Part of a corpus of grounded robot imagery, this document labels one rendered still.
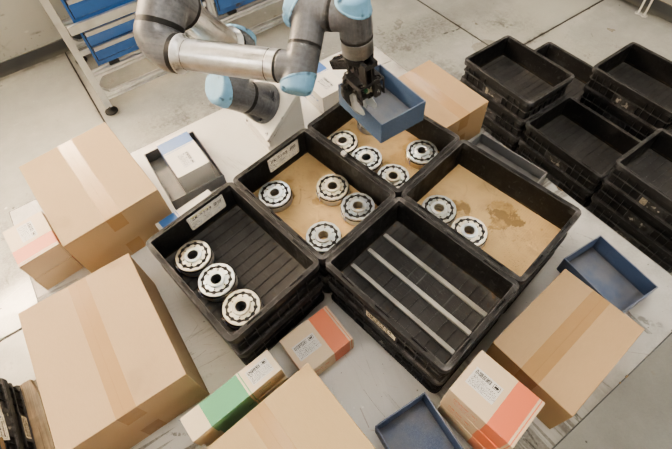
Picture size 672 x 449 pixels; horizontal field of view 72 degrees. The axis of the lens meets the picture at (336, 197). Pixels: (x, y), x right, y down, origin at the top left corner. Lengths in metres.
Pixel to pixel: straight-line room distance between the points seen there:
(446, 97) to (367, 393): 1.01
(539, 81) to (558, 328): 1.44
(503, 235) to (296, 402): 0.73
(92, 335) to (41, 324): 0.15
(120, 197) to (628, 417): 2.01
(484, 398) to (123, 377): 0.82
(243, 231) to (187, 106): 1.84
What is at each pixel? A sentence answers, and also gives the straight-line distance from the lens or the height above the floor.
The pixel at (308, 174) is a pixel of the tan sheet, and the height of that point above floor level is 0.83.
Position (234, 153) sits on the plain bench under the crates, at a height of 0.70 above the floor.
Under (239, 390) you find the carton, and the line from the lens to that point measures 1.18.
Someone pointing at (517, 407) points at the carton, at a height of 0.92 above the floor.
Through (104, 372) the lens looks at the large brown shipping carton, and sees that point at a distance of 1.29.
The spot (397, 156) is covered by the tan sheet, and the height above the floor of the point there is 0.83.
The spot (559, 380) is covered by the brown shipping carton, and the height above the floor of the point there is 0.86.
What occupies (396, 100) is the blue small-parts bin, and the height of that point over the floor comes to 1.07.
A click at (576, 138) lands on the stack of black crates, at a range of 2.40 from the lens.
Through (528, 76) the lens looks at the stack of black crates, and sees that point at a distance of 2.47.
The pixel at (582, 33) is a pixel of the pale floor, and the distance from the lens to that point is 3.76.
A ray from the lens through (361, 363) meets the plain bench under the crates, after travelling 1.34.
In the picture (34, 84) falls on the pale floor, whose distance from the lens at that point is 3.87.
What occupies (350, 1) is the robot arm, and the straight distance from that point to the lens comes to 1.00.
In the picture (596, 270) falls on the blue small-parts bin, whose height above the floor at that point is 0.70.
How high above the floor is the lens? 1.99
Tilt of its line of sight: 54 degrees down
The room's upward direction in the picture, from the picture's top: 5 degrees counter-clockwise
